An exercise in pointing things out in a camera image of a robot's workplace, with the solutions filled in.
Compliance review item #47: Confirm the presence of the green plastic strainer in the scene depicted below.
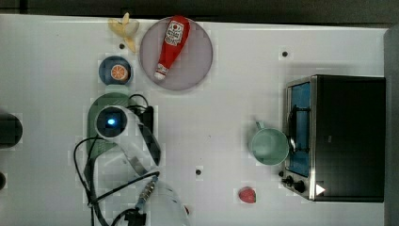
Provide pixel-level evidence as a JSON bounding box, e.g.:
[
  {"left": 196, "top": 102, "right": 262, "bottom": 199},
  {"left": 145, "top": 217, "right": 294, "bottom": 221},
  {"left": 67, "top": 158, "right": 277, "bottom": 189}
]
[{"left": 87, "top": 85, "right": 130, "bottom": 158}]

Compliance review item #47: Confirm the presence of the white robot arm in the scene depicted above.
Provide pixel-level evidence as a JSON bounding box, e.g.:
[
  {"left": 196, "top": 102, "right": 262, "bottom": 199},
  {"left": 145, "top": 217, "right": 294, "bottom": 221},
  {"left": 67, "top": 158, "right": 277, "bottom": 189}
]
[{"left": 93, "top": 105, "right": 190, "bottom": 226}]

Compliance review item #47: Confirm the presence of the grey round plate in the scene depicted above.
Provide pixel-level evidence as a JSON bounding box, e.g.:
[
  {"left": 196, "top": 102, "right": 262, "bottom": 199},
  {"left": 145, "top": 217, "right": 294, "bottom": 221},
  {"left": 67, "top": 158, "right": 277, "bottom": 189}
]
[{"left": 139, "top": 17, "right": 214, "bottom": 91}]

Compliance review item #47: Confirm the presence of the green mug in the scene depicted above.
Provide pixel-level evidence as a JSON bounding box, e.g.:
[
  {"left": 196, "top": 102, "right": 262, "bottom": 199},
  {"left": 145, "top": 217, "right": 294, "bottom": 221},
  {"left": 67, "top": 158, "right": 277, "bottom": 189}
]
[{"left": 248, "top": 121, "right": 290, "bottom": 166}]

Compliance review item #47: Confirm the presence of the red ketchup bottle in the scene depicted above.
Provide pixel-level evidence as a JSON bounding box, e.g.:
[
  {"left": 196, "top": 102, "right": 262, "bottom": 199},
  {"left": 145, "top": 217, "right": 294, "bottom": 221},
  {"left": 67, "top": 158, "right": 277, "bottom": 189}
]
[{"left": 154, "top": 15, "right": 191, "bottom": 80}]

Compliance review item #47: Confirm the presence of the orange slice toy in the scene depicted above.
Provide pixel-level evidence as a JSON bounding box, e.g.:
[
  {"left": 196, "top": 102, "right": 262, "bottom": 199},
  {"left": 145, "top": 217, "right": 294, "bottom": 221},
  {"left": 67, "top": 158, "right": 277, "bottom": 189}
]
[{"left": 111, "top": 64, "right": 129, "bottom": 81}]

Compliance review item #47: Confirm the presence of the red strawberry toy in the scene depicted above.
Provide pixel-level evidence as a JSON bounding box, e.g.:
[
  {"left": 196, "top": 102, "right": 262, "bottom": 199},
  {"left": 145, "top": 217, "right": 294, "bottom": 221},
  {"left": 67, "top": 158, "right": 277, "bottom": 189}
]
[{"left": 238, "top": 186, "right": 256, "bottom": 203}]

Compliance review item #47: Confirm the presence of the blue bowl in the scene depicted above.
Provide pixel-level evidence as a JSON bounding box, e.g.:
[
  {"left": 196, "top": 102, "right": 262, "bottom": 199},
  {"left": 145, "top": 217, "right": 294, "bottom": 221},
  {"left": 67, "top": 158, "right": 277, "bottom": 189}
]
[{"left": 99, "top": 56, "right": 134, "bottom": 85}]

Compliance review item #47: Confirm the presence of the small red toy fruit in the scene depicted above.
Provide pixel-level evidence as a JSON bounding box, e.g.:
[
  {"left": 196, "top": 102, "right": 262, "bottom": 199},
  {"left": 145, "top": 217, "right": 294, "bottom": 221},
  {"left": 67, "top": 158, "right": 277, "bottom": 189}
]
[{"left": 184, "top": 206, "right": 190, "bottom": 215}]

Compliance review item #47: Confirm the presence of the yellow banana toy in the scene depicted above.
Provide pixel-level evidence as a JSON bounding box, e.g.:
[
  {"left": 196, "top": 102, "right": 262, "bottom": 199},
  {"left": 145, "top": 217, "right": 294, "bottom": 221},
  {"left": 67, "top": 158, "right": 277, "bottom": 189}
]
[{"left": 107, "top": 12, "right": 139, "bottom": 53}]

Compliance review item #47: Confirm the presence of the black toaster oven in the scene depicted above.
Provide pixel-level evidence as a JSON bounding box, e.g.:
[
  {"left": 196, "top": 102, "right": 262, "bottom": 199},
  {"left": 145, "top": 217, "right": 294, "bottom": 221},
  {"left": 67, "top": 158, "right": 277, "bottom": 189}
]
[{"left": 279, "top": 74, "right": 386, "bottom": 202}]

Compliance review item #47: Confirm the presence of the black frying pan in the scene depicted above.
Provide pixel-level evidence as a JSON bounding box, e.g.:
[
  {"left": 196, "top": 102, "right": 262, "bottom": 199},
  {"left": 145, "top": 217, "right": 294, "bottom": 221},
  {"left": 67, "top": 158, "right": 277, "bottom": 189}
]
[{"left": 0, "top": 113, "right": 23, "bottom": 149}]

